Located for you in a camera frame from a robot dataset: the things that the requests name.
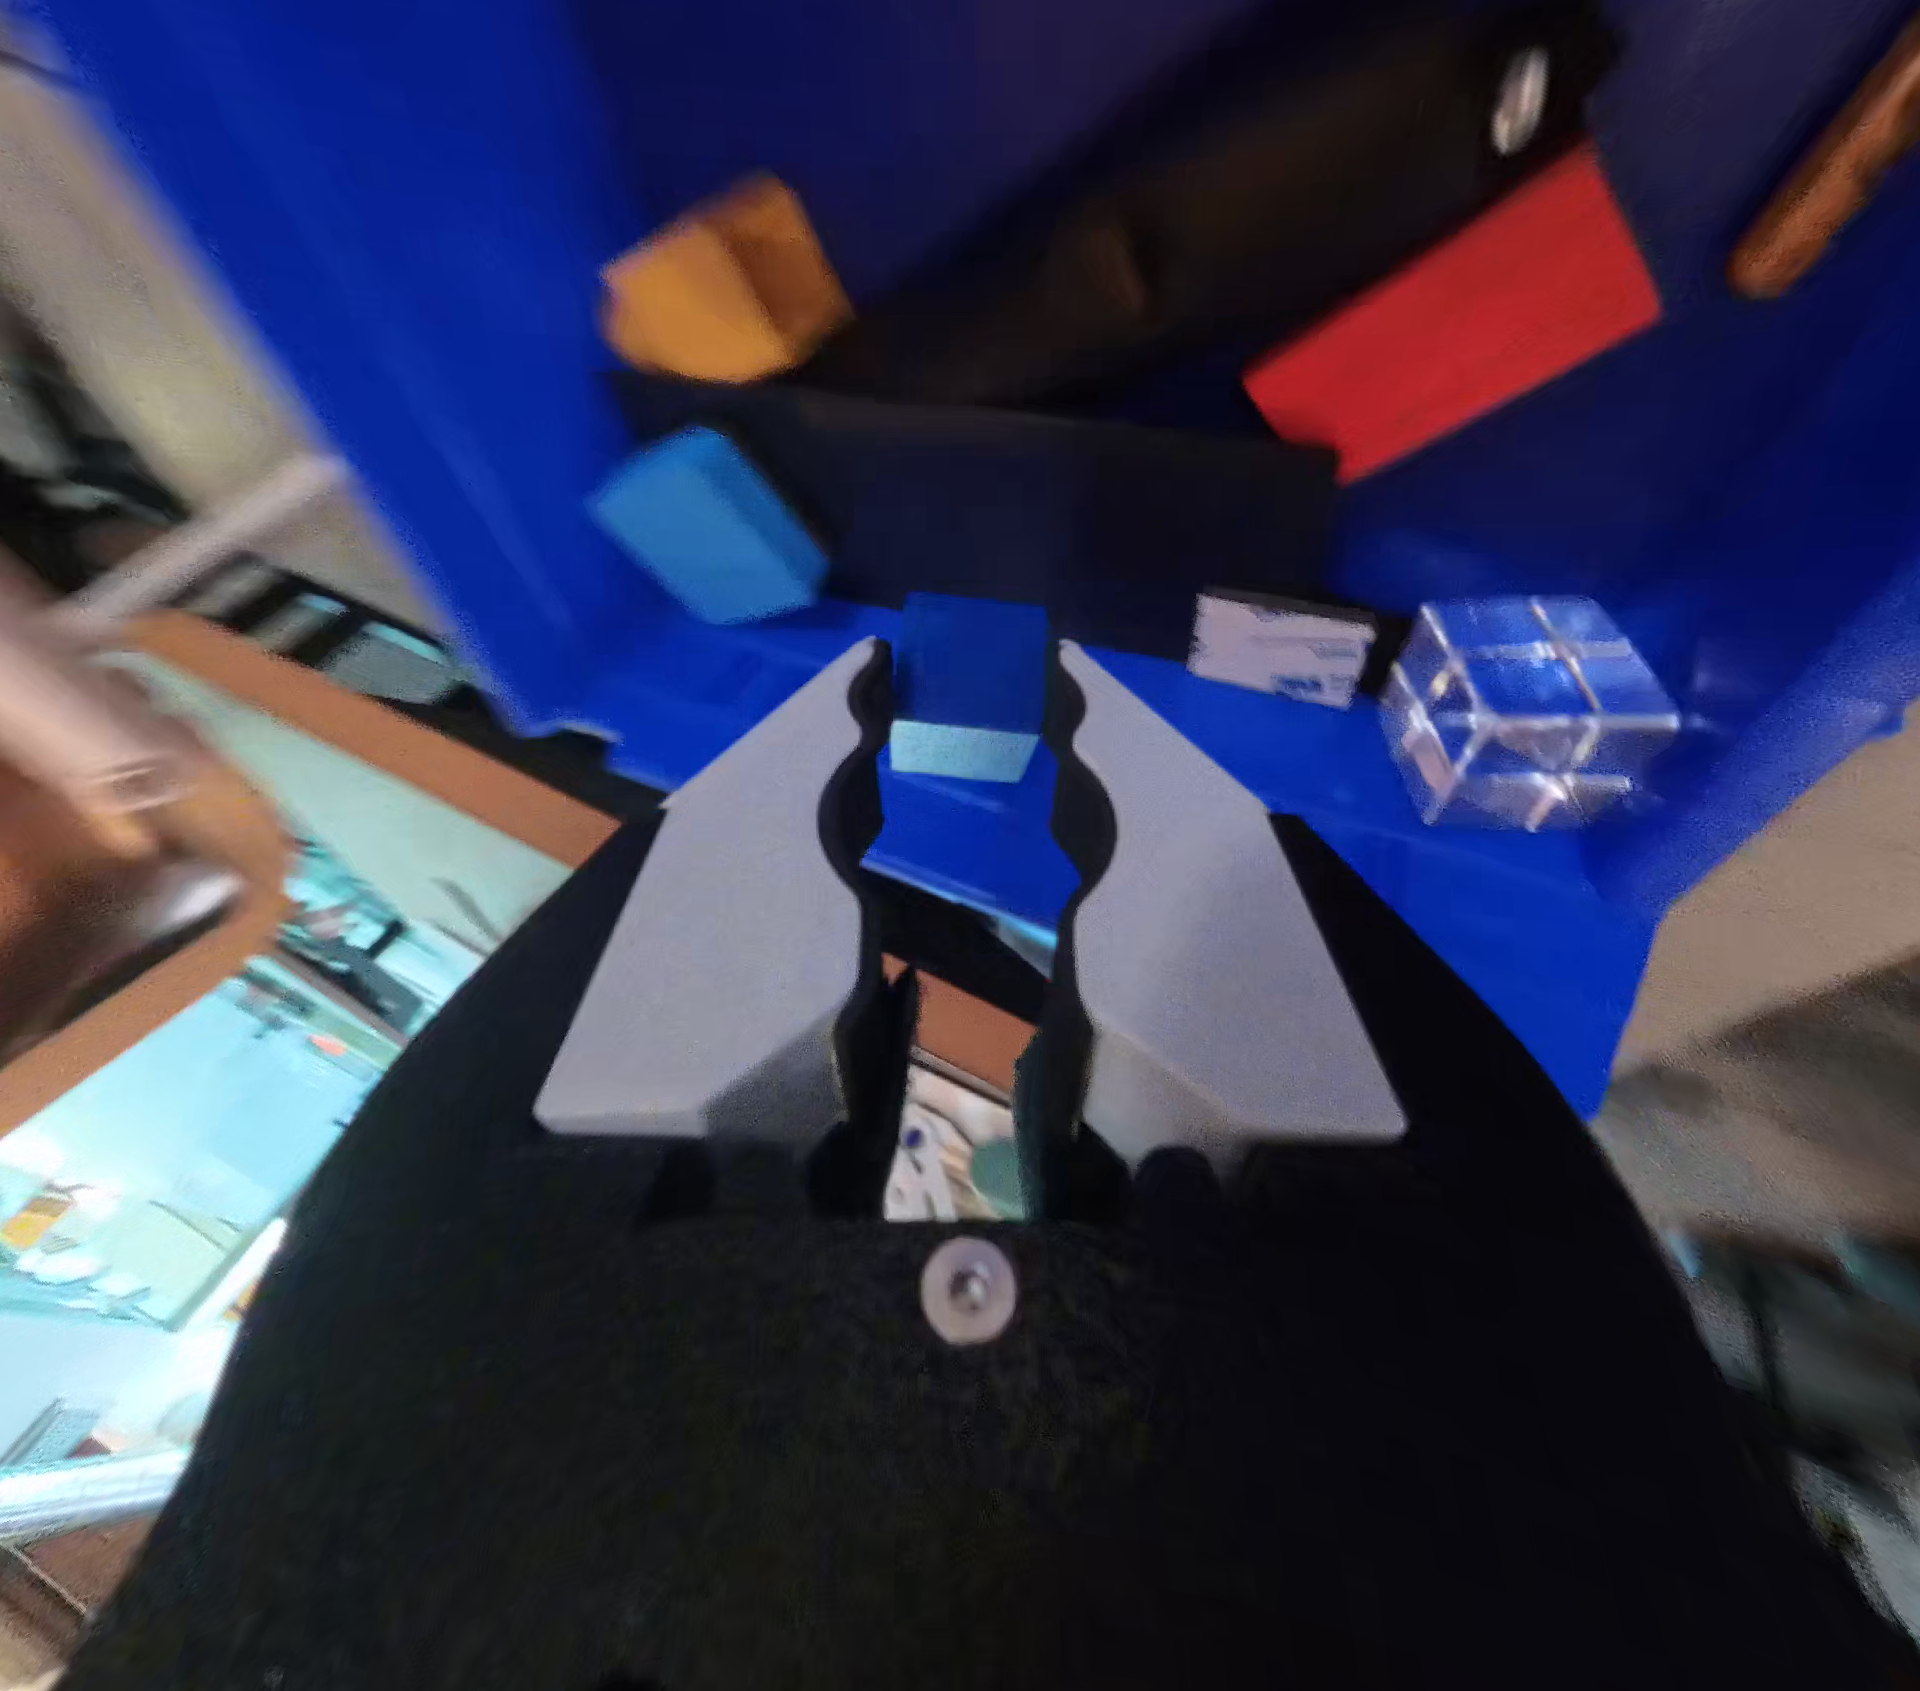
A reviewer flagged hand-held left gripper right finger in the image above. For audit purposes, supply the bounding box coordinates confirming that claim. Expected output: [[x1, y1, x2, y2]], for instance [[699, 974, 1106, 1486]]
[[1016, 638, 1409, 1160]]

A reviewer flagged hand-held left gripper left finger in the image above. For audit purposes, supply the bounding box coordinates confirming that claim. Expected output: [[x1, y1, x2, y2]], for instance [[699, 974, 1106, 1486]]
[[531, 638, 924, 1146]]

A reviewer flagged dark blue foam cube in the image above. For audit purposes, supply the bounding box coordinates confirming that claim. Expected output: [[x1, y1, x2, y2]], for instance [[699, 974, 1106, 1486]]
[[887, 593, 1049, 783]]

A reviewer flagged orange yellow block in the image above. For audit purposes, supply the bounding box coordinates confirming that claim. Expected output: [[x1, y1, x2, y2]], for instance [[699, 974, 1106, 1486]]
[[600, 173, 854, 386]]

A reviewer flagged black remote control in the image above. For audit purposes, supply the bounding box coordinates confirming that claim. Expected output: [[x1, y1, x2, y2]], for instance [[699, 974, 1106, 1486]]
[[840, 0, 1613, 403]]

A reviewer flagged blue plastic bin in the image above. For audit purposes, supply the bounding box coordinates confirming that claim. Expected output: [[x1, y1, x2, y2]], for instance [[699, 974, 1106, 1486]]
[[0, 0, 1920, 1115]]

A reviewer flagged small white black card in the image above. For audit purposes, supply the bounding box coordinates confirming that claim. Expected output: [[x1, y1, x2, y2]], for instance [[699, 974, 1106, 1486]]
[[1184, 589, 1378, 710]]

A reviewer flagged clear acrylic cube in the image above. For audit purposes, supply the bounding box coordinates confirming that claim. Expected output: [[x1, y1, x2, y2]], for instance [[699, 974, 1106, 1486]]
[[1376, 593, 1681, 831]]

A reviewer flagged light blue block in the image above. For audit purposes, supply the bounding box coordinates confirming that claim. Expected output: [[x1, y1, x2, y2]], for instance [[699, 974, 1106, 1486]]
[[588, 427, 830, 626]]

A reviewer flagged clipboard on white stand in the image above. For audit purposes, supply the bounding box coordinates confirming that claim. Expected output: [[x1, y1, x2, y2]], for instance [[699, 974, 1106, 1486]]
[[0, 612, 631, 1619]]

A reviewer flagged white mirror stand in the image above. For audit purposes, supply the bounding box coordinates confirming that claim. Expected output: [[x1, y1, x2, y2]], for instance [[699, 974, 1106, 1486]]
[[60, 454, 353, 620]]

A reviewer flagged red block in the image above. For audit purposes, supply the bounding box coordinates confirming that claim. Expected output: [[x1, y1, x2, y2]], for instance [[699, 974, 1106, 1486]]
[[1241, 147, 1663, 485]]

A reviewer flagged brown wooden stick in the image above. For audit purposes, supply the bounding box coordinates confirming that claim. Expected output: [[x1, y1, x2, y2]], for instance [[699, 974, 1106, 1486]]
[[1724, 18, 1920, 298]]

